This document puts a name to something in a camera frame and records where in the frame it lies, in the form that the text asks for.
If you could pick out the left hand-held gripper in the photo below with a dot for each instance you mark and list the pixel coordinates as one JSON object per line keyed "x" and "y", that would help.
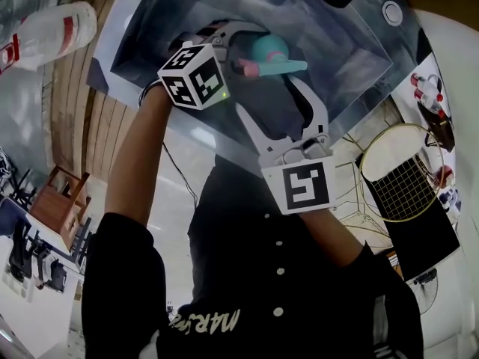
{"x": 192, "y": 77}

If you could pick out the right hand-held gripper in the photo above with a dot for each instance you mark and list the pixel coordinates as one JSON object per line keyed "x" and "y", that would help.
{"x": 303, "y": 183}

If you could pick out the teal spray bottle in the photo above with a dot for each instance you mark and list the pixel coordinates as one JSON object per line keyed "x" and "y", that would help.
{"x": 270, "y": 48}

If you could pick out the teal and pink spray head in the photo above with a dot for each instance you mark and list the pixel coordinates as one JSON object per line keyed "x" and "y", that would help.
{"x": 278, "y": 67}

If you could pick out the person's left forearm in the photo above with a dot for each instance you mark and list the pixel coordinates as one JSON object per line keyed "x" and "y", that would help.
{"x": 136, "y": 152}

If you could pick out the person's right forearm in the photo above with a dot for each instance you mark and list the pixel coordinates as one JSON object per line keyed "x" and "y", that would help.
{"x": 329, "y": 234}

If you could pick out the red and white spray bottles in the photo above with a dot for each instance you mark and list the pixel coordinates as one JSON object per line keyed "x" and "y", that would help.
{"x": 430, "y": 95}

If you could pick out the large clear red-label water bottle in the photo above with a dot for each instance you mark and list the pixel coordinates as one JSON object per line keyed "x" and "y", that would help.
{"x": 52, "y": 32}

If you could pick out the yellow badminton racket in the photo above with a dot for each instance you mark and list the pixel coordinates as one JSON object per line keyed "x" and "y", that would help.
{"x": 408, "y": 170}

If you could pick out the white round button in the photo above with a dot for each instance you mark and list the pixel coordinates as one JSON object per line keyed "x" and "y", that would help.
{"x": 392, "y": 12}

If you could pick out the person's black buttoned shirt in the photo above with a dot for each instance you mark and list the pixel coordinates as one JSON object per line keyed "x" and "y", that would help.
{"x": 239, "y": 282}

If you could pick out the black flat panel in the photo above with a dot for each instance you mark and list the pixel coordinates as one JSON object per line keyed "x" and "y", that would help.
{"x": 426, "y": 234}

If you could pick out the wooden stool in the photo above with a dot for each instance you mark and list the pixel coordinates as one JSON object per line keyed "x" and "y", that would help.
{"x": 60, "y": 200}

